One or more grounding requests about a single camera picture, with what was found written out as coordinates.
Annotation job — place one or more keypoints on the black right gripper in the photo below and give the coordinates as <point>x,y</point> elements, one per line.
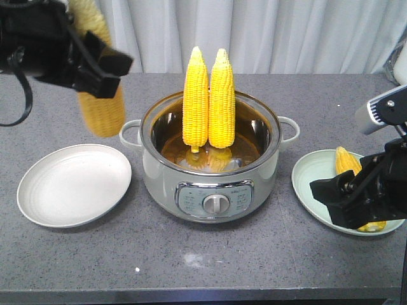
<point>378,191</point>

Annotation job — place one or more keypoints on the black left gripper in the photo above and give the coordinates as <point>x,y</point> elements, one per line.
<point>50,50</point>

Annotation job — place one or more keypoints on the yellow corn cob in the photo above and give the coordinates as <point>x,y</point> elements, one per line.
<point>346,161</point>
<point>195,102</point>
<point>222,102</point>
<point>104,117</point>

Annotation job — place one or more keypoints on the mint green plate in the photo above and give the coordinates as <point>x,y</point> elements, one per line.
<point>318,165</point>

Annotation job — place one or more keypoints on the cream white plate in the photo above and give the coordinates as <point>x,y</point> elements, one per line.
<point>74,185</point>

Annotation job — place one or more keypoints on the sage green electric pot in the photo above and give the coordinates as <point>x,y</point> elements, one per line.
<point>212,185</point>

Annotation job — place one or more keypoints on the white pleated curtain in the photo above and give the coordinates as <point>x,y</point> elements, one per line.
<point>261,37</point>

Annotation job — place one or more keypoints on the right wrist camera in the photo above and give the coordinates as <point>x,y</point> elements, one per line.
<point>387,109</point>

